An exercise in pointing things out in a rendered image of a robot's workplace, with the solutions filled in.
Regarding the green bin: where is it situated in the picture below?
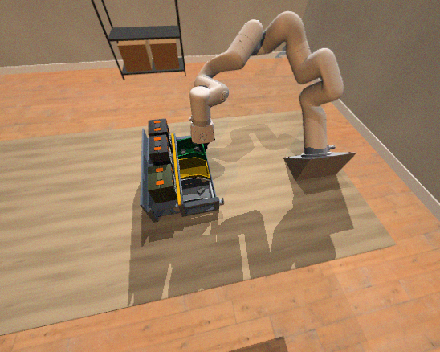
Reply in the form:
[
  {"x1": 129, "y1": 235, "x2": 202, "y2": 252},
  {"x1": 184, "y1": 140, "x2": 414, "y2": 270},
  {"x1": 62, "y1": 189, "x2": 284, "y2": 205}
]
[{"x1": 176, "y1": 137, "x2": 206, "y2": 160}]

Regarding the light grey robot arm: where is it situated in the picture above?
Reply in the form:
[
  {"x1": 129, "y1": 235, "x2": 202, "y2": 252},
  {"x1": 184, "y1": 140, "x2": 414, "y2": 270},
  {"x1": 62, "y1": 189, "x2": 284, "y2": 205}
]
[{"x1": 189, "y1": 11, "x2": 344, "y2": 157}]

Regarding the grey metal rack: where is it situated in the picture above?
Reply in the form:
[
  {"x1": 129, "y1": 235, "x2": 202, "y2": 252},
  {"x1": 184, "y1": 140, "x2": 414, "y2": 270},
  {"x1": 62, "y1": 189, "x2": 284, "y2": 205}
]
[{"x1": 140, "y1": 128, "x2": 224, "y2": 223}]

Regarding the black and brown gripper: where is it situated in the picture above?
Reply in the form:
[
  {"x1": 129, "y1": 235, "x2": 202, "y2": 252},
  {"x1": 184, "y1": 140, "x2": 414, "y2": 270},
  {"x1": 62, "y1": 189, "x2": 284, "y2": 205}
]
[{"x1": 190, "y1": 119, "x2": 215, "y2": 152}]

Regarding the grey open bin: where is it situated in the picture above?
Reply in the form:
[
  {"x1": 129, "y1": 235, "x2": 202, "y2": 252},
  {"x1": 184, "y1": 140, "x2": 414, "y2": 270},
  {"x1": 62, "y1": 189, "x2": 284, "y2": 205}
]
[{"x1": 181, "y1": 177, "x2": 214, "y2": 203}]

